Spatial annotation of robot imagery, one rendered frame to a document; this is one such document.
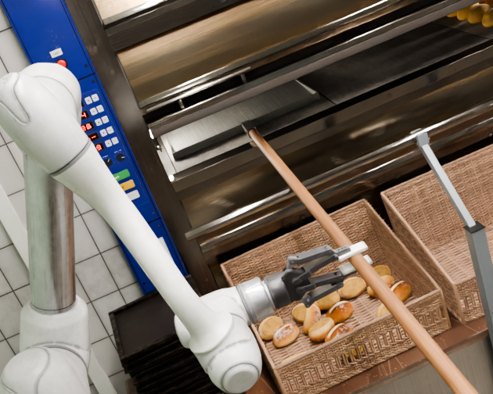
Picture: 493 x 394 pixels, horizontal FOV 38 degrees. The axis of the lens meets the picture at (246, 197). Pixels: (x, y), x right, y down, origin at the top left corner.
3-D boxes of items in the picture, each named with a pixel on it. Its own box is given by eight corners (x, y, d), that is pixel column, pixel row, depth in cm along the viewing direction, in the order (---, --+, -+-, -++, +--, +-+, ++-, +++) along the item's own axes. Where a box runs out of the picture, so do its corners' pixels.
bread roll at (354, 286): (370, 290, 241) (367, 291, 247) (361, 272, 242) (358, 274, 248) (343, 302, 240) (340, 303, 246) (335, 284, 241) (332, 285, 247)
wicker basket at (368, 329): (242, 326, 252) (216, 263, 240) (384, 259, 259) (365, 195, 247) (287, 411, 209) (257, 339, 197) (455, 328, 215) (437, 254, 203)
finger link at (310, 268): (290, 277, 157) (287, 273, 156) (333, 251, 157) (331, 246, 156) (295, 286, 153) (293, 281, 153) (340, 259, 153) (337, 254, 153)
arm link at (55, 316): (17, 406, 163) (28, 349, 183) (89, 402, 166) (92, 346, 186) (-6, 74, 133) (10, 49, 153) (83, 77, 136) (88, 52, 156)
